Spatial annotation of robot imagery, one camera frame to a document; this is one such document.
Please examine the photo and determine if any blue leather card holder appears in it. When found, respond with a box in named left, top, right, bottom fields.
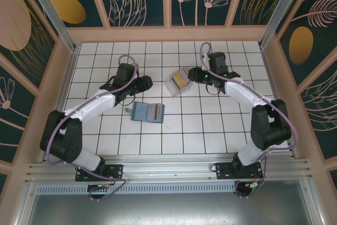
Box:
left=125, top=101, right=166, bottom=124

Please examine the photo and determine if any grey slotted cable duct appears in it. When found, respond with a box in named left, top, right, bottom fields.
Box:
left=35, top=182, right=238, bottom=194

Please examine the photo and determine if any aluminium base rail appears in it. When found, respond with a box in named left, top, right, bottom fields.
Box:
left=25, top=153, right=313, bottom=184

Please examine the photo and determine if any grey metal panel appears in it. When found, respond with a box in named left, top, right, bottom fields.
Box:
left=25, top=192, right=321, bottom=225

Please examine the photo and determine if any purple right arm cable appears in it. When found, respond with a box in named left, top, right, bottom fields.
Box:
left=199, top=42, right=300, bottom=200

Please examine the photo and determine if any clear plastic card box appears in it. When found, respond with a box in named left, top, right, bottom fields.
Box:
left=163, top=69, right=193, bottom=98

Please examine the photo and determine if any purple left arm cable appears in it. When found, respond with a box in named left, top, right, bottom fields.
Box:
left=45, top=55, right=140, bottom=202

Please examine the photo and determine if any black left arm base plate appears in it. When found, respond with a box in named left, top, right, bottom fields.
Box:
left=75, top=164, right=124, bottom=182

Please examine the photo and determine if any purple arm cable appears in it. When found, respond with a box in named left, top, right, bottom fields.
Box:
left=199, top=42, right=300, bottom=200
left=45, top=55, right=140, bottom=202

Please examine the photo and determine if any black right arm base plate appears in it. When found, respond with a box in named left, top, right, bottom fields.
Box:
left=215, top=162, right=264, bottom=181

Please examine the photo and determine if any pale credit card dark stripe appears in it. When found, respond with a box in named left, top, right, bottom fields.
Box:
left=146, top=103, right=163, bottom=122

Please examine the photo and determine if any gold card stack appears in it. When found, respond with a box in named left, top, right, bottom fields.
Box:
left=174, top=73, right=189, bottom=89

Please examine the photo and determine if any aluminium corner post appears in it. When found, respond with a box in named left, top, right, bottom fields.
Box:
left=21, top=0, right=80, bottom=53
left=259, top=0, right=309, bottom=50

